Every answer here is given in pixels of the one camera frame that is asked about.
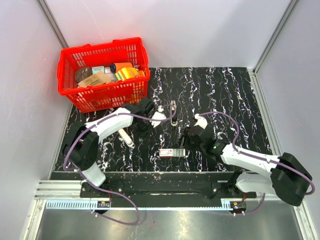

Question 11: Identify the red white staple box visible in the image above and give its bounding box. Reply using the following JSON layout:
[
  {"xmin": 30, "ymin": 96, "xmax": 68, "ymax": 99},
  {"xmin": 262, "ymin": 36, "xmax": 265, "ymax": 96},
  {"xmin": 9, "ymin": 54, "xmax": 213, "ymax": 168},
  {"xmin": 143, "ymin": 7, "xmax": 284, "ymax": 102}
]
[{"xmin": 159, "ymin": 148, "xmax": 186, "ymax": 158}]

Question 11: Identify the white stapler top cover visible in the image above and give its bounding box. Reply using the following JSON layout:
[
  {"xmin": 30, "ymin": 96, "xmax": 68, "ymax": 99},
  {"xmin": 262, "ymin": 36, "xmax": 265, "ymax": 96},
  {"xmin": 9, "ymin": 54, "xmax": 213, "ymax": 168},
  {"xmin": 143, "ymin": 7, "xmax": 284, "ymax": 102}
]
[{"xmin": 118, "ymin": 128, "xmax": 135, "ymax": 148}]

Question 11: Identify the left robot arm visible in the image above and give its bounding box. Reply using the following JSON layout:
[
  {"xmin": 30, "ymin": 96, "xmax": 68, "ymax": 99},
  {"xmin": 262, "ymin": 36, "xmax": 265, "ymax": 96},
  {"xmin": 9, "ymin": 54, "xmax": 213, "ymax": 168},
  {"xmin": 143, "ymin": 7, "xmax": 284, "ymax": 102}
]
[{"xmin": 61, "ymin": 98, "xmax": 155, "ymax": 198}]

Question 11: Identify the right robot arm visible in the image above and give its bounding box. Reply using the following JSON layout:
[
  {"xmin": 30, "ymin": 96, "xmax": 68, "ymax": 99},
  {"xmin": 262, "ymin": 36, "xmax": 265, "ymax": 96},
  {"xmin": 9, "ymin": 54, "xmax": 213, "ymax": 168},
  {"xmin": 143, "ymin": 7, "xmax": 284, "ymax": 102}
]
[{"xmin": 178, "ymin": 125, "xmax": 312, "ymax": 207}]

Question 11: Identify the yellow green box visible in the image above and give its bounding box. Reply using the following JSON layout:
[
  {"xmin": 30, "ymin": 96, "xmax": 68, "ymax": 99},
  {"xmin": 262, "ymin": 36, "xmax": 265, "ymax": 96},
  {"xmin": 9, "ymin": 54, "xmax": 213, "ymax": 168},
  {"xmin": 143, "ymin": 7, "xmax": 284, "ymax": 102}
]
[{"xmin": 115, "ymin": 67, "xmax": 139, "ymax": 81}]

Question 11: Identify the orange blue-capped bottle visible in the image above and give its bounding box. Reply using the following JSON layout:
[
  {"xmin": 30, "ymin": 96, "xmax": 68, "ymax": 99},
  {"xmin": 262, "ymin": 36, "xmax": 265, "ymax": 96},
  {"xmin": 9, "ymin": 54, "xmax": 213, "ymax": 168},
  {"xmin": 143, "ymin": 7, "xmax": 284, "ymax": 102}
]
[{"xmin": 109, "ymin": 62, "xmax": 133, "ymax": 74}]

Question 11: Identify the red plastic basket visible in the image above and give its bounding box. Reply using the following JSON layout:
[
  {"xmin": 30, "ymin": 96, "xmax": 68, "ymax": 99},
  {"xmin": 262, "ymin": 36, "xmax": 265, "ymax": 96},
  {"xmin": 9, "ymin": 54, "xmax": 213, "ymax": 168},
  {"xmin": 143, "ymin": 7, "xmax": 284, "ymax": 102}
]
[{"xmin": 57, "ymin": 37, "xmax": 150, "ymax": 113}]

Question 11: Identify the brown cardboard package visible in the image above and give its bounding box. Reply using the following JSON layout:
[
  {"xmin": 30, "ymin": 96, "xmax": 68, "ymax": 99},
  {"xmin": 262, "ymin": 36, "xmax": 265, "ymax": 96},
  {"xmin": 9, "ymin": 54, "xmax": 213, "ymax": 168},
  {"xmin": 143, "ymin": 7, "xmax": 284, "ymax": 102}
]
[{"xmin": 78, "ymin": 71, "xmax": 112, "ymax": 88}]

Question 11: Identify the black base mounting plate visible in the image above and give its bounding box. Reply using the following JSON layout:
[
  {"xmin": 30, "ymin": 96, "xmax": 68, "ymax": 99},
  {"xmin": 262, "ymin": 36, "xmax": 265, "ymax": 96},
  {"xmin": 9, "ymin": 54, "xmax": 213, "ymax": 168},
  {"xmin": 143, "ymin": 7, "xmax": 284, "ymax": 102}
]
[{"xmin": 80, "ymin": 172, "xmax": 257, "ymax": 210}]

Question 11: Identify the teal label small box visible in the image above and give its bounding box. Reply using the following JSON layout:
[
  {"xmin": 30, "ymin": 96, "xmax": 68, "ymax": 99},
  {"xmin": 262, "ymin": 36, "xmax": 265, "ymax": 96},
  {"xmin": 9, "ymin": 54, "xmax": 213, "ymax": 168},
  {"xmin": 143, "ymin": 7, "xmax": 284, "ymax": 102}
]
[{"xmin": 91, "ymin": 66, "xmax": 105, "ymax": 74}]

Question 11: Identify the dark round pouch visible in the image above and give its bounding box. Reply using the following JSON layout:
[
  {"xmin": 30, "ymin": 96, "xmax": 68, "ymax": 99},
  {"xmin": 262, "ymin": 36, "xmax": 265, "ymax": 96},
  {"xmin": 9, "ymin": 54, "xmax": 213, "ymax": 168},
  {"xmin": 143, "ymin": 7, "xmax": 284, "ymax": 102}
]
[{"xmin": 74, "ymin": 66, "xmax": 93, "ymax": 84}]

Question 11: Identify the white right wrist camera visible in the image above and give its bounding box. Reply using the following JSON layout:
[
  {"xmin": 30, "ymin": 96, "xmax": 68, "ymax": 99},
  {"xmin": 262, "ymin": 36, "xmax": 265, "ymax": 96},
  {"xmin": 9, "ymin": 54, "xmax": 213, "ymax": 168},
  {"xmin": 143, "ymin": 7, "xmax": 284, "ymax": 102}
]
[{"xmin": 194, "ymin": 113, "xmax": 208, "ymax": 130}]

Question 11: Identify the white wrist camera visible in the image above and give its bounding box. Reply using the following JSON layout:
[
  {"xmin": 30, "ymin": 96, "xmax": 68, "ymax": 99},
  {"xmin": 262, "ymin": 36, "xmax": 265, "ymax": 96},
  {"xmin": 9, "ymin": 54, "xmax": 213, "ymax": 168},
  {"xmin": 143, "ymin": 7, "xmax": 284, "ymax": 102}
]
[
  {"xmin": 194, "ymin": 113, "xmax": 208, "ymax": 130},
  {"xmin": 150, "ymin": 106, "xmax": 166, "ymax": 128}
]

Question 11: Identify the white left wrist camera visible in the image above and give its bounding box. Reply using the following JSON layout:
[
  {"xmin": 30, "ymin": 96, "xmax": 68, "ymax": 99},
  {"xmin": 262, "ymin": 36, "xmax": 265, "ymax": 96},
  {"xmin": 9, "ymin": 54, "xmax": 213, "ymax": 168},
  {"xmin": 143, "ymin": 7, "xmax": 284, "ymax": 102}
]
[{"xmin": 150, "ymin": 106, "xmax": 166, "ymax": 128}]

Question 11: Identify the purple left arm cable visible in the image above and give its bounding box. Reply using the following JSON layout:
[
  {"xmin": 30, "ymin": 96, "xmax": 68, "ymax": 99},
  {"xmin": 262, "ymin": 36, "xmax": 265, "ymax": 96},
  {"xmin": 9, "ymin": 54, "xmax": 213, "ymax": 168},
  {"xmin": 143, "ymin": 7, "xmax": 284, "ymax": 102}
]
[{"xmin": 62, "ymin": 103, "xmax": 178, "ymax": 225}]

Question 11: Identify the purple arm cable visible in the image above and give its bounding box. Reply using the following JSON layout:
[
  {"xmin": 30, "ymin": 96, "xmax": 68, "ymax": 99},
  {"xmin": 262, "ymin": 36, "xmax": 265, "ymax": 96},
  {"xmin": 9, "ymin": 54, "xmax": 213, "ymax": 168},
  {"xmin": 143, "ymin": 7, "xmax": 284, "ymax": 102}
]
[
  {"xmin": 194, "ymin": 111, "xmax": 316, "ymax": 216},
  {"xmin": 62, "ymin": 103, "xmax": 178, "ymax": 225}
]

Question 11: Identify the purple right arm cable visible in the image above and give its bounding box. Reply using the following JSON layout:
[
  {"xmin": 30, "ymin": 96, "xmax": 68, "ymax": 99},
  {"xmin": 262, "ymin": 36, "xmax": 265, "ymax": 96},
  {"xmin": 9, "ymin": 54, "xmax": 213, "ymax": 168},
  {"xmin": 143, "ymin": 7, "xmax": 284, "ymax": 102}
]
[{"xmin": 194, "ymin": 111, "xmax": 316, "ymax": 216}]

